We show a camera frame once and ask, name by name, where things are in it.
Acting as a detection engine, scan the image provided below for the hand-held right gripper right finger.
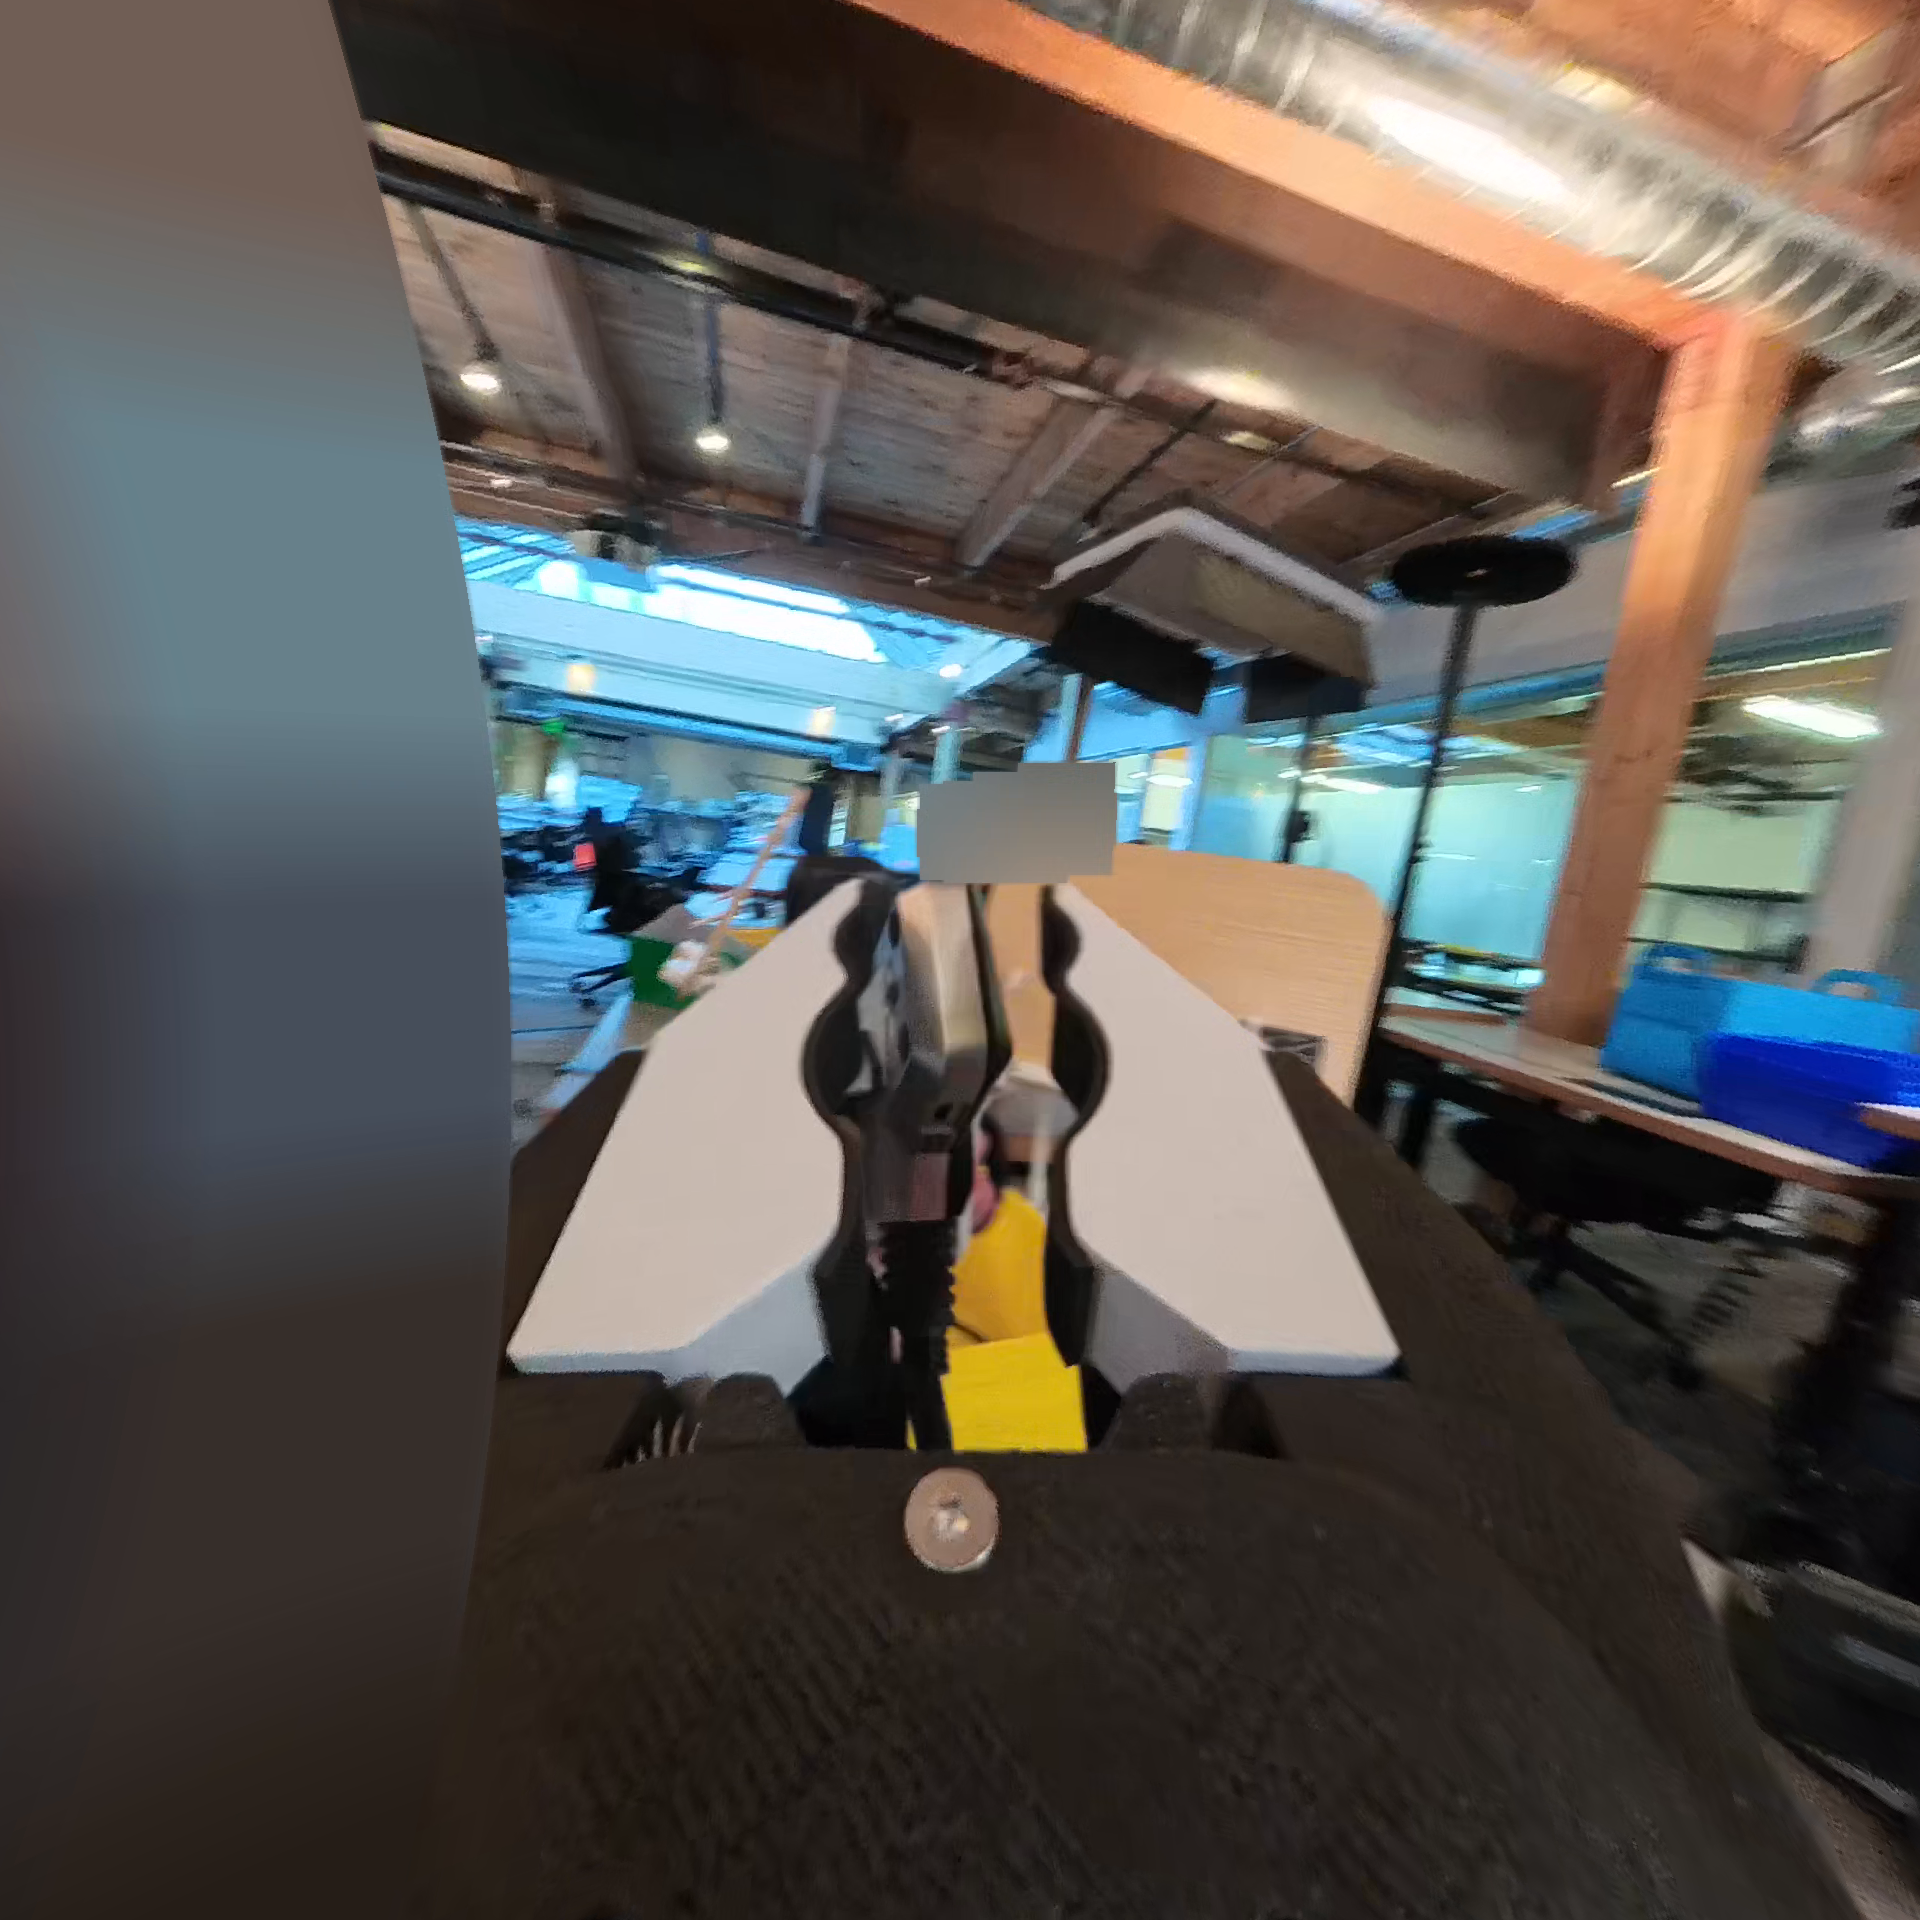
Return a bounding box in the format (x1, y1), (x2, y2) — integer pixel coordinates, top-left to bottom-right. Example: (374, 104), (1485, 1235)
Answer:
(1038, 883), (1404, 1384)

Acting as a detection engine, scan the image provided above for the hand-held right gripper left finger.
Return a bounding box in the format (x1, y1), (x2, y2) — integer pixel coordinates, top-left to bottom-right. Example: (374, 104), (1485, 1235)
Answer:
(508, 880), (902, 1384)

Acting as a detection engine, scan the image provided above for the yellow bin with black divider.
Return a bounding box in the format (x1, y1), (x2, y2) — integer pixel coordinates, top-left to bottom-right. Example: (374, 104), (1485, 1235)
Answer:
(908, 1185), (1090, 1454)

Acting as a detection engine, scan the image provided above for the black silver HDMI switch box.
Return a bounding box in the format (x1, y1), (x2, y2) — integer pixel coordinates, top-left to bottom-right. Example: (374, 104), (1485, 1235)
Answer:
(853, 885), (1018, 1221)

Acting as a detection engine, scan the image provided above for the tan board on white stand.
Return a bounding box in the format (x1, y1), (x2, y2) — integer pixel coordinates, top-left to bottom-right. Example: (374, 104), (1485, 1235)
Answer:
(983, 849), (1396, 1116)

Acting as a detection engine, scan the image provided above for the blue plastic bin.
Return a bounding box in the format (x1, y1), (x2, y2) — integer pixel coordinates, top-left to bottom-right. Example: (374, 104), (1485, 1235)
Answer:
(1697, 971), (1920, 1174)
(1598, 942), (1734, 1100)

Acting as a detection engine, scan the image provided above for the ceiling-mounted white unit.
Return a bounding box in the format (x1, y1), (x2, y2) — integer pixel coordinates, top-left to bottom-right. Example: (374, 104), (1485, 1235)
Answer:
(1047, 504), (1386, 688)

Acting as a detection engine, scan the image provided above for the black floor lamp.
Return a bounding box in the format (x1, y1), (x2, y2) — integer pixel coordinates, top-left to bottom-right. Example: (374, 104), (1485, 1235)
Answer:
(1388, 534), (1582, 969)

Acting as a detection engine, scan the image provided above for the wooden post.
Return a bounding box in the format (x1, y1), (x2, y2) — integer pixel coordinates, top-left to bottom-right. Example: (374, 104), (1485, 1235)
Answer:
(1530, 317), (1805, 1048)

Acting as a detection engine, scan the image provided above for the silver ventilation duct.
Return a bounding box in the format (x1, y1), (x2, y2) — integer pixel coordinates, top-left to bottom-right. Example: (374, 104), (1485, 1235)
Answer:
(1035, 0), (1920, 384)

